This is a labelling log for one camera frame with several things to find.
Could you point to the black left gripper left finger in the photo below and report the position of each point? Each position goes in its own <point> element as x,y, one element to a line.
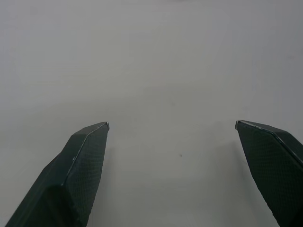
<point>71,179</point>

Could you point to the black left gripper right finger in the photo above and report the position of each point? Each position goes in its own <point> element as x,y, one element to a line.
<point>274,170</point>

